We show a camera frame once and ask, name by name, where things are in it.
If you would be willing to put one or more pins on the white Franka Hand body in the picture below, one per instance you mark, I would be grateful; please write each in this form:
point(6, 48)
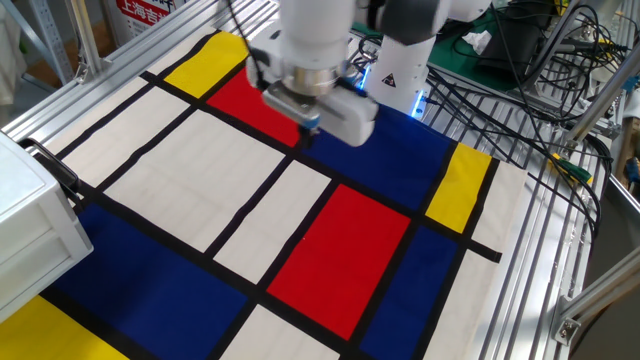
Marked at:
point(350, 117)

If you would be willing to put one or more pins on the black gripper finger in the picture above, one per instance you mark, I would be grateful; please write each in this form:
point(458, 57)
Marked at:
point(304, 132)
point(314, 134)

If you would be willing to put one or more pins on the white plastic drawer cabinet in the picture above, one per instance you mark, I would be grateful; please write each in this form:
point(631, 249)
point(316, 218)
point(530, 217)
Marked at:
point(30, 225)

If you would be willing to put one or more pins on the white Franka Panda arm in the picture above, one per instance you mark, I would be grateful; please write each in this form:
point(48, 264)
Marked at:
point(320, 35)

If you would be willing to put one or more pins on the Mondrian colour block cloth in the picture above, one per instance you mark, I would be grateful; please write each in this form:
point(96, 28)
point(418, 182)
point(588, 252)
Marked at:
point(320, 260)

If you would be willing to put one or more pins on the crumpled white tissue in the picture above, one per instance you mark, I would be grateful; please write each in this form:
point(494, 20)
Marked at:
point(477, 42)

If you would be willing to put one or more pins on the black box device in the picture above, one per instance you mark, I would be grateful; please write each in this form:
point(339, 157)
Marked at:
point(510, 50)

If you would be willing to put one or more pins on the red white printed sign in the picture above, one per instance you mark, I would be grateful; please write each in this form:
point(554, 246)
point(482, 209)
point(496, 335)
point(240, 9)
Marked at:
point(145, 15)

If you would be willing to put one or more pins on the perforated steel upright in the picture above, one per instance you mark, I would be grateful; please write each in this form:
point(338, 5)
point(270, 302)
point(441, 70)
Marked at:
point(50, 40)

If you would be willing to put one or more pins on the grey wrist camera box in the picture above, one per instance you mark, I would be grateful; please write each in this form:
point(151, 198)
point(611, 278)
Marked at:
point(290, 105)

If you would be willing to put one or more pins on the aluminium frame post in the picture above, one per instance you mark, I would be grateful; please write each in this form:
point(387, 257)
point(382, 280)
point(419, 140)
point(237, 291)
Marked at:
point(600, 100)

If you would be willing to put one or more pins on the aluminium beam with corner bracket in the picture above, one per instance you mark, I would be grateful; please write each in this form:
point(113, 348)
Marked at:
point(600, 292)

